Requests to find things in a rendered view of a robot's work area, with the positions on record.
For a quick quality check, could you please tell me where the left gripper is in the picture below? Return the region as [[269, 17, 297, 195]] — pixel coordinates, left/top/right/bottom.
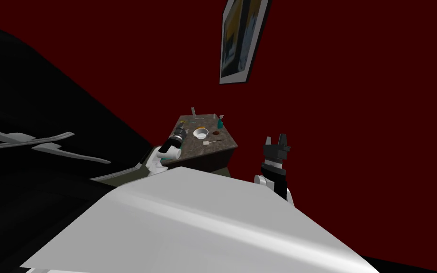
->
[[171, 127, 188, 143]]

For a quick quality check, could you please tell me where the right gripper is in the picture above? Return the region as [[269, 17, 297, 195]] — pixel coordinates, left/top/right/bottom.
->
[[263, 133, 291, 163]]

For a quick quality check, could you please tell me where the dark stone counter cabinet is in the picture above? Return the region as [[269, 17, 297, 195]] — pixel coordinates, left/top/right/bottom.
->
[[160, 113, 239, 178]]

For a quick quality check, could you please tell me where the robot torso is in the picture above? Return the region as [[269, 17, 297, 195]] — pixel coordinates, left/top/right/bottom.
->
[[20, 166, 381, 273]]

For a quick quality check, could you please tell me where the framed wall picture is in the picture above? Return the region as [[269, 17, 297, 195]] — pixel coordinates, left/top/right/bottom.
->
[[218, 0, 273, 85]]

